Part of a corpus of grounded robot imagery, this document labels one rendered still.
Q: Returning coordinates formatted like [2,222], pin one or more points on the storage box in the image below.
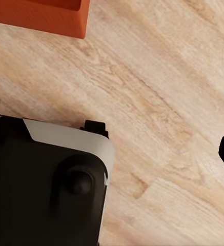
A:
[62,17]

